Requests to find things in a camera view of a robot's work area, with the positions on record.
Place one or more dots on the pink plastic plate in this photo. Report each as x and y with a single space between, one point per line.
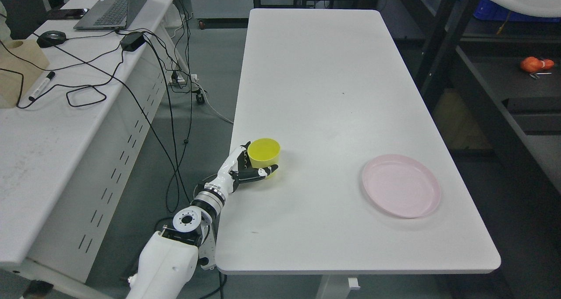
401 186

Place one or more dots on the white table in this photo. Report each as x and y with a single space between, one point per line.
331 87

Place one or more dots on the yellow plastic cup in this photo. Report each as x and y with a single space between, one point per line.
263 153

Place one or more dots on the black office chair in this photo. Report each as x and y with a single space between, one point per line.
25 16

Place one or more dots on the black computer mouse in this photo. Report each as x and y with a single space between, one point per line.
51 38

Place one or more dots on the white side desk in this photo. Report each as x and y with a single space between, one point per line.
65 160

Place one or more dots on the wooden block holder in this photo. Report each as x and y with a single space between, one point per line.
21 62

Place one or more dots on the black white marker pen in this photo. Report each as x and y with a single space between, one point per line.
41 87

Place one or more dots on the black smartphone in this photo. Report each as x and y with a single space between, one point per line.
66 14

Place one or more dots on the orange object on shelf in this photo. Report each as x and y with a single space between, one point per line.
533 64

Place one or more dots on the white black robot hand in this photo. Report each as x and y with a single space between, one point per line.
238 169

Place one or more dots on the blue plastic bin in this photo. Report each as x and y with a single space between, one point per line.
518 10

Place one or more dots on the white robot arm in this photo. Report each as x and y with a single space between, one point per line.
169 259

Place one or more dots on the grey laptop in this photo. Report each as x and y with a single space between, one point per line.
110 15

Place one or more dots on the black power adapter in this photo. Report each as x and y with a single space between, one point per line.
132 41

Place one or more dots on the black metal shelf rack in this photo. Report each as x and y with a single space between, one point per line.
518 111

